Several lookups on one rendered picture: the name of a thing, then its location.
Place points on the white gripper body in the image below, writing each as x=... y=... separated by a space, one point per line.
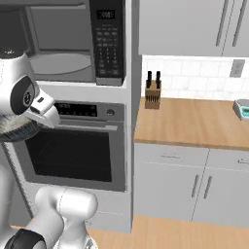
x=45 y=116

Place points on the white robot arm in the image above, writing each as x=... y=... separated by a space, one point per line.
x=52 y=207

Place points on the black glass oven door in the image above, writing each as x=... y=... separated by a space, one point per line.
x=74 y=155

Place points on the dark microwave door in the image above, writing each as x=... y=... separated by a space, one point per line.
x=11 y=29

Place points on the black and grey microwave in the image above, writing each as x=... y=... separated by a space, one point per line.
x=107 y=42

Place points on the grey base cupboard door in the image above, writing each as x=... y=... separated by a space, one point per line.
x=230 y=201
x=162 y=191

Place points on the stainless steel oven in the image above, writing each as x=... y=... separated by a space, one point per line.
x=84 y=152

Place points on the white tall appliance cabinet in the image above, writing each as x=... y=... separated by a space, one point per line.
x=133 y=97

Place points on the wooden knife block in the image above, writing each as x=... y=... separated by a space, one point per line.
x=152 y=99

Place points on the grey drawer front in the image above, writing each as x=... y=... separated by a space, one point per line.
x=149 y=155
x=227 y=160

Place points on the grey soap tray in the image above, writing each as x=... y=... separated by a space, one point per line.
x=239 y=105

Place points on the teal sponge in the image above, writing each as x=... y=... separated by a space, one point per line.
x=246 y=113

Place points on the wide grey wall cupboard door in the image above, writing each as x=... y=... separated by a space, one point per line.
x=178 y=27

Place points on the grey wall socket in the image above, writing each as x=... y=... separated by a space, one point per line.
x=237 y=68

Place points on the narrow grey wall cupboard door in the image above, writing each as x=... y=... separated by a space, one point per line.
x=240 y=48

